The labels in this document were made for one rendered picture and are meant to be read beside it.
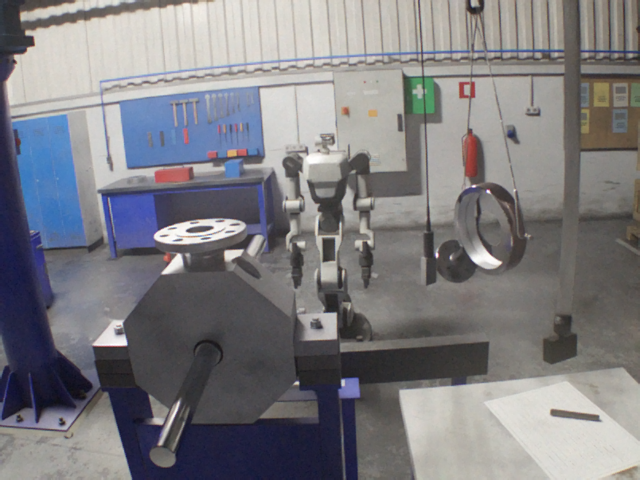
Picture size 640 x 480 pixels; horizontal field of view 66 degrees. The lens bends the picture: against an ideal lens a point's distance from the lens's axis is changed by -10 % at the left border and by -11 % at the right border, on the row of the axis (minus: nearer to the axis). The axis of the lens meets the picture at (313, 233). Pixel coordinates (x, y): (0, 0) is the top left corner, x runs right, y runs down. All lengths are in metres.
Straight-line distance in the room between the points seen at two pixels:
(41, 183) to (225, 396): 5.88
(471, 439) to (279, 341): 0.58
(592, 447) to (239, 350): 0.98
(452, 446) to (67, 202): 6.20
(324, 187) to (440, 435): 2.09
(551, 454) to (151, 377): 1.12
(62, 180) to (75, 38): 1.87
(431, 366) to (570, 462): 0.74
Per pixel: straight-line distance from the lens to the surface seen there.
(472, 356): 2.02
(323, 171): 3.27
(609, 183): 7.51
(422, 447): 1.47
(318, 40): 6.68
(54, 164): 7.10
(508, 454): 1.47
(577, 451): 1.51
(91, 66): 7.41
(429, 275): 2.41
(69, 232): 7.19
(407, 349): 1.96
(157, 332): 1.56
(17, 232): 3.33
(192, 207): 7.03
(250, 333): 1.50
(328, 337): 1.51
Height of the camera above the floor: 1.77
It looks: 15 degrees down
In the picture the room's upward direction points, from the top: 4 degrees counter-clockwise
